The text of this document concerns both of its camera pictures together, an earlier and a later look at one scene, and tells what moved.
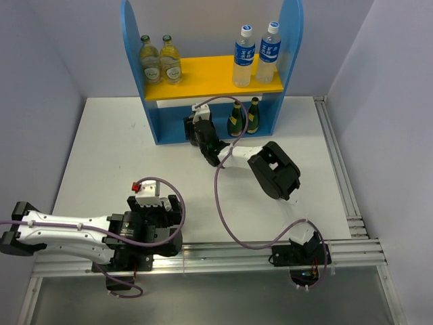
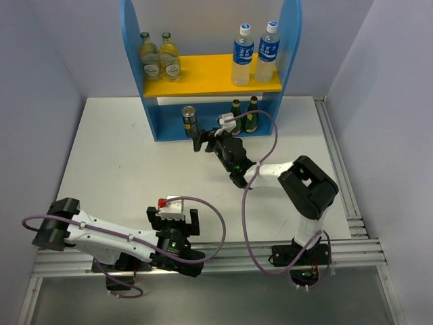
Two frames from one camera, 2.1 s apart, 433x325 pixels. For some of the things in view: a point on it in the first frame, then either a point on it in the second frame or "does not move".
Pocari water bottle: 269,51 does not move
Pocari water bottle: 243,57 does not move
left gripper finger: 174,216 to 194,229
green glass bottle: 253,120 does not move
